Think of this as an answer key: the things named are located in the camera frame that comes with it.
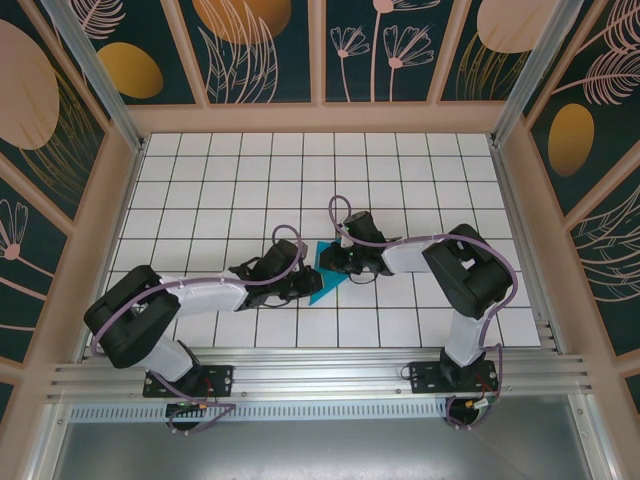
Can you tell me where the blue paper sheet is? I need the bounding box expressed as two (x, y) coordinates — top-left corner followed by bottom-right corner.
(307, 241), (351, 305)

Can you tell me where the grey metal shelf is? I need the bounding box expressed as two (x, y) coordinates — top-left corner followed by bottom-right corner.
(29, 399), (619, 480)

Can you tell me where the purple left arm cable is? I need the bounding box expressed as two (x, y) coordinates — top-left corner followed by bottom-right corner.
(90, 224), (307, 436)

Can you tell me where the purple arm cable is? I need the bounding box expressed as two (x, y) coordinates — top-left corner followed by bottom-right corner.
(90, 224), (307, 436)
(327, 194), (520, 432)

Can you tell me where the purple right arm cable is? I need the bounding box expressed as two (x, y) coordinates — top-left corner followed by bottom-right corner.
(327, 194), (520, 432)

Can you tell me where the aluminium mounting rail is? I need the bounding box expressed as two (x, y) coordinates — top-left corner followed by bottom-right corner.
(47, 347), (599, 401)

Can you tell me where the slotted grey cable duct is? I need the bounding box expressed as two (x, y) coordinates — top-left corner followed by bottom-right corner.
(69, 402), (451, 421)

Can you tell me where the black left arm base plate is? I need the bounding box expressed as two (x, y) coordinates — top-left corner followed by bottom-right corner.
(143, 363), (236, 399)

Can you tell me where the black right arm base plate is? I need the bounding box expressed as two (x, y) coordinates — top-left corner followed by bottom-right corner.
(408, 360), (501, 396)

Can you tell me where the aluminium side rail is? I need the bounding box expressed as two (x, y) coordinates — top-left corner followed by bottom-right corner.
(492, 144), (560, 354)

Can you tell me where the aluminium frame post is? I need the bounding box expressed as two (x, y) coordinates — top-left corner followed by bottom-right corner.
(491, 0), (586, 147)
(39, 0), (147, 153)

